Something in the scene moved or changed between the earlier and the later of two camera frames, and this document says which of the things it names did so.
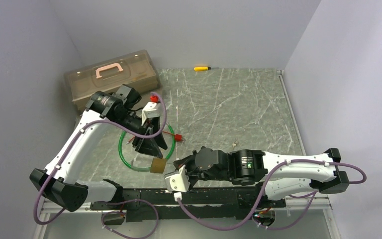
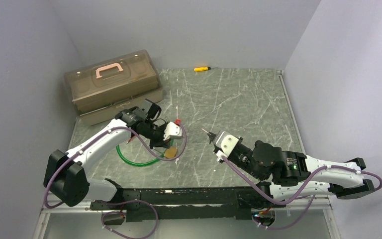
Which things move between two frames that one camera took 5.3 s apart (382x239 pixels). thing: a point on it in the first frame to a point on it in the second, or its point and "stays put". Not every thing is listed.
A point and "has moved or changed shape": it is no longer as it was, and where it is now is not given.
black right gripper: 186,161 to 211,134
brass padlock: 157,165 has moved or changed shape
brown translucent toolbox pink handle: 135,68 stays put
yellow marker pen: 201,68 stays put
